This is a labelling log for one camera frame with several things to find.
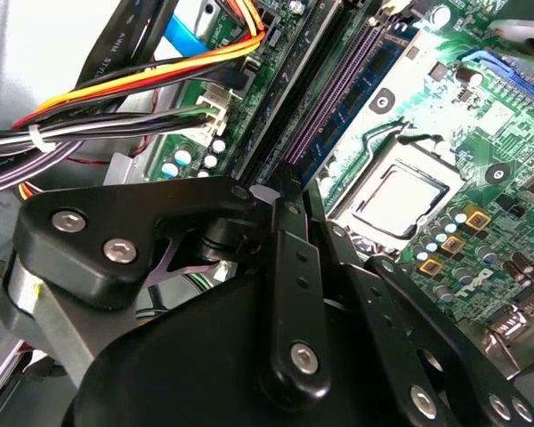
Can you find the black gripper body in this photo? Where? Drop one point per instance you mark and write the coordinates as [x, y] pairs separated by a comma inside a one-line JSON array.
[[182, 364]]

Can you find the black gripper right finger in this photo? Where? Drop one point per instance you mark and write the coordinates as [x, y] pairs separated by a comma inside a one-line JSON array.
[[374, 302]]

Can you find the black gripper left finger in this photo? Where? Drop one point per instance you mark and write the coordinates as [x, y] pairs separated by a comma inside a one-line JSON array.
[[93, 222]]

